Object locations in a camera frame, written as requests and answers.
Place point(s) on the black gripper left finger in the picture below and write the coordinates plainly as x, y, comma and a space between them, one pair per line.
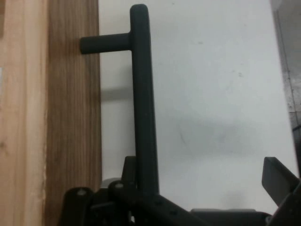
122, 207

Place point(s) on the wooden cabinet panel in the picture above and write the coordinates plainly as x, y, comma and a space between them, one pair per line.
70, 117

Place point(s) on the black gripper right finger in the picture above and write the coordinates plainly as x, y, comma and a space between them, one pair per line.
284, 188

